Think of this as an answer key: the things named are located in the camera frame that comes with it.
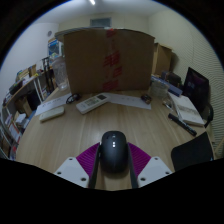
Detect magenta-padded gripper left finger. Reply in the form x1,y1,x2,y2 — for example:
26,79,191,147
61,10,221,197
53,142,102,190

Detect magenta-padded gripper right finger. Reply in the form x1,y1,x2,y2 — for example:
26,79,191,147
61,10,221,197
127,142,174,189

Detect black computer mouse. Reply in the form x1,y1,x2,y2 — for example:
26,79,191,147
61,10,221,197
99,130,130,174

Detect black mouse pad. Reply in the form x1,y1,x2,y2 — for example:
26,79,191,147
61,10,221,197
170,131,215,172

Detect black marker pen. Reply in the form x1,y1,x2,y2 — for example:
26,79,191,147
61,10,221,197
167,113,198,137

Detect white paper sheet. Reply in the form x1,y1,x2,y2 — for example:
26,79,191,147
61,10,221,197
34,93,72,117
105,92,153,111

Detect small dark gadget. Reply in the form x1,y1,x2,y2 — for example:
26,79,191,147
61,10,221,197
140,93,153,104

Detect clear plastic container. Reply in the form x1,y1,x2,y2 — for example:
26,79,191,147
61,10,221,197
149,79,170,99

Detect blue book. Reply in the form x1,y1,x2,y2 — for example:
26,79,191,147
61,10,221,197
150,75,184,98

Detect shelf unit with books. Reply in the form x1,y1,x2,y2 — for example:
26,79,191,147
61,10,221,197
0,64,51,161

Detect clear plastic jug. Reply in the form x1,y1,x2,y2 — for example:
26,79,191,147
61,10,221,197
51,56,71,92

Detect black office chair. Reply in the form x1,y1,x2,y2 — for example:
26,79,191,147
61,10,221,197
181,66,215,129

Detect small brown cardboard box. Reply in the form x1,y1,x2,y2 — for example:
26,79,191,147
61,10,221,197
151,42,174,77

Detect large brown cardboard box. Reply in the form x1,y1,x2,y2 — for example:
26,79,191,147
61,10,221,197
54,27,156,95

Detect grey door window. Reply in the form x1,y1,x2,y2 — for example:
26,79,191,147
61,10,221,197
89,17,112,28

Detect black coiled cable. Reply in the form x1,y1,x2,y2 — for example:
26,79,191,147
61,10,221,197
65,92,83,105

